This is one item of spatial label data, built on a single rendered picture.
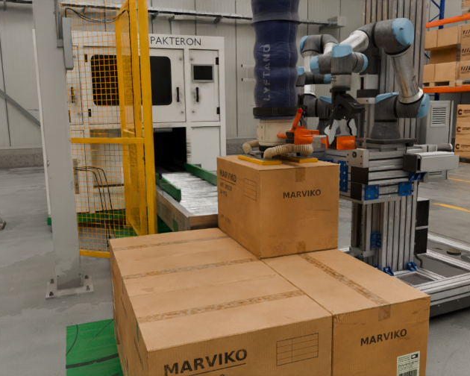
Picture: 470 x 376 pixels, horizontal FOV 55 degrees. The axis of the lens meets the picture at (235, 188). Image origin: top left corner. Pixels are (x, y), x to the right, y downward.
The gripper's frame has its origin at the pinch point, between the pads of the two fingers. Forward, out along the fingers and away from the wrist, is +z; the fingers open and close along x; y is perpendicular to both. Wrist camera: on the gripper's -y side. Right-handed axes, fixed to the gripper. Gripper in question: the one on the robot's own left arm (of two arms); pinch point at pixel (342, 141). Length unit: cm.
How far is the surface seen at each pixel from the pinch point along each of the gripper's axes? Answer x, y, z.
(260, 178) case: 20.8, 30.6, 17.0
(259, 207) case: 21.1, 30.9, 29.8
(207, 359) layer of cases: 63, -30, 60
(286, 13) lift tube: 0, 49, -55
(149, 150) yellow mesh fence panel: 47, 171, 15
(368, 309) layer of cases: 7, -29, 54
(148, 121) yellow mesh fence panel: 47, 172, -5
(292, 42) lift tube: -5, 52, -43
